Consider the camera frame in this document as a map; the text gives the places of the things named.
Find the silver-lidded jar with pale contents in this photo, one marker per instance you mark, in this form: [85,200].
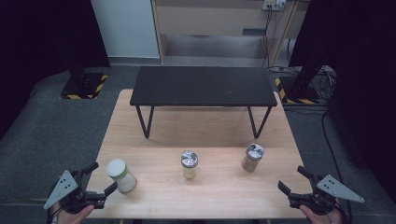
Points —
[252,157]

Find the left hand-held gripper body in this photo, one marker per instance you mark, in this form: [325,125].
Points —
[60,188]

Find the person's left hand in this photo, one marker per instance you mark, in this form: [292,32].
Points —
[71,218]

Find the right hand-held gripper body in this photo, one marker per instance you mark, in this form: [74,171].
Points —
[334,188]

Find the white panel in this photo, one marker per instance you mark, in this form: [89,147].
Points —
[127,28]

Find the wooden cabinet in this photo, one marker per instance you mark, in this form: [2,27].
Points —
[205,21]

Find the person's right hand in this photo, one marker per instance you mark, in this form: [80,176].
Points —
[323,219]

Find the silver-lidded jar with yellow contents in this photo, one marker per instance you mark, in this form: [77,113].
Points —
[189,165]

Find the white power strip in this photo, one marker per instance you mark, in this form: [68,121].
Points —
[274,4]

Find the dark curtain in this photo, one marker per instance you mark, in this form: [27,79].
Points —
[364,62]
[37,46]

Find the white-lidded jar with green band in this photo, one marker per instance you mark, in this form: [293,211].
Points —
[120,174]

